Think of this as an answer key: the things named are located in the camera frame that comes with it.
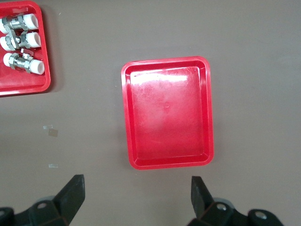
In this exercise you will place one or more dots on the red tray holding valves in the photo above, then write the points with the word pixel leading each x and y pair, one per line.
pixel 23 82

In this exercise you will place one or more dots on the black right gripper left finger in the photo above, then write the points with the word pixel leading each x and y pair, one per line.
pixel 70 197

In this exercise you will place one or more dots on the narrow clear tape strip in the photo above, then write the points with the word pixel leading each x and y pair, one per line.
pixel 53 165

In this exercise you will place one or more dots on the small clear tape sliver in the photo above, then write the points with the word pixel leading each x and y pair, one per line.
pixel 47 127

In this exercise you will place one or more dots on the empty red plastic tray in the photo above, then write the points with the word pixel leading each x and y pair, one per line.
pixel 168 113

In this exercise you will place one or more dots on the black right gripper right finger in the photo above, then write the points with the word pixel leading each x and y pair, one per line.
pixel 200 197

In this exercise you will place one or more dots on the square clear tape piece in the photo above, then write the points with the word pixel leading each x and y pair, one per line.
pixel 53 132

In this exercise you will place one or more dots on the metal valve with white caps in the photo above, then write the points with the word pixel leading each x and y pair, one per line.
pixel 21 62
pixel 16 23
pixel 30 40

